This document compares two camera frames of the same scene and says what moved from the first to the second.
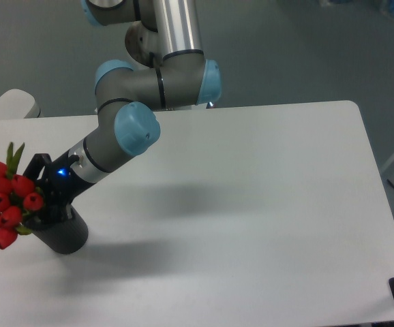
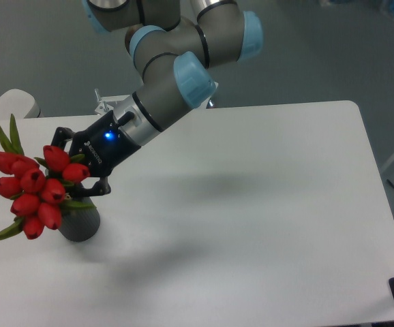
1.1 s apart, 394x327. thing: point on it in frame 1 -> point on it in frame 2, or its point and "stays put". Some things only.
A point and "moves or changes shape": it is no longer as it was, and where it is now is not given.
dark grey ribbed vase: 65,236 -> 80,224
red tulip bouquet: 11,197 moves or changes shape
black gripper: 59,185 -> 103,144
